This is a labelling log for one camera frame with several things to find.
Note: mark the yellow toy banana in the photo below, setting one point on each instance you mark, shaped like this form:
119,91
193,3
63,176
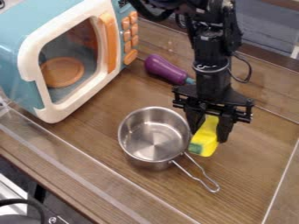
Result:
205,140

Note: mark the purple toy eggplant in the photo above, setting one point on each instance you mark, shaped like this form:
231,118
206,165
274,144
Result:
159,66

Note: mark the silver pot with wire handle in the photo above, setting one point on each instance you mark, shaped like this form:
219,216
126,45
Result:
154,136

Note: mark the orange microwave turntable plate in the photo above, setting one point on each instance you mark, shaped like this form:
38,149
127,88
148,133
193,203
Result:
62,71

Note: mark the clear acrylic barrier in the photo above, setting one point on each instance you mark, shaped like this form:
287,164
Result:
94,189

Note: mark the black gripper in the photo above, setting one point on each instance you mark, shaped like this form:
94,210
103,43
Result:
213,97

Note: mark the blue toy microwave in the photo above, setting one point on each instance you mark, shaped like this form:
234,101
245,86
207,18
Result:
91,30

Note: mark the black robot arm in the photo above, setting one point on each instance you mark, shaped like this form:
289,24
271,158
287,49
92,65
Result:
213,28

